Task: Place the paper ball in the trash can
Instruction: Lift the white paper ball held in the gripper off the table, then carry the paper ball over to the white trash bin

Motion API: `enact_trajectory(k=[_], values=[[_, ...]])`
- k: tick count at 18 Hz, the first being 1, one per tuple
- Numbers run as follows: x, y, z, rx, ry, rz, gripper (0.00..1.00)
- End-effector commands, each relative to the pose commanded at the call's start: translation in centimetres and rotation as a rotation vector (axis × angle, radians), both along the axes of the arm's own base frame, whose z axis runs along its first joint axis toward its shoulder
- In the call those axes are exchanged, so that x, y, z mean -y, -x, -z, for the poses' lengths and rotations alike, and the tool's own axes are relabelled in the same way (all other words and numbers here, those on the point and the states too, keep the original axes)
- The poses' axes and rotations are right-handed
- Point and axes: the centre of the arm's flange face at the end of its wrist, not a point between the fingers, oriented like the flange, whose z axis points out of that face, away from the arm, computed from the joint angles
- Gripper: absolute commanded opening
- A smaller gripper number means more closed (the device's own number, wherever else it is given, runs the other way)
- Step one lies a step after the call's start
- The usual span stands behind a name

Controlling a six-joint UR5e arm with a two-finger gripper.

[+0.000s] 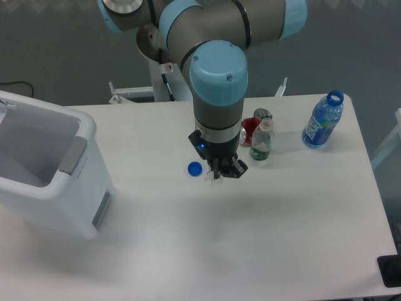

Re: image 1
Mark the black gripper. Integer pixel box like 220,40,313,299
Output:
189,130,248,181

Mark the white paper ball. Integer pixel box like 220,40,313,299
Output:
204,170,224,188

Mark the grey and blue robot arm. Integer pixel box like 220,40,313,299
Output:
98,1,308,178

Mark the white trash bin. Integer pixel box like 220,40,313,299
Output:
1,92,115,239

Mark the blue bottle cap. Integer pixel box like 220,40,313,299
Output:
187,161,203,177

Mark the small clear green-label bottle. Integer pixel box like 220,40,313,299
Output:
249,117,274,161

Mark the red soda can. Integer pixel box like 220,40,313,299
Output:
239,108,273,147

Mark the blue plastic drink bottle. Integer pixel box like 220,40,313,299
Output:
302,90,344,149

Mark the black device at table corner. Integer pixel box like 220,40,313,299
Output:
377,255,400,288

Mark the white frame at right edge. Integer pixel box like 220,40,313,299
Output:
370,108,400,170

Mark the black cable on floor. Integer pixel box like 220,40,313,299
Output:
0,81,34,96

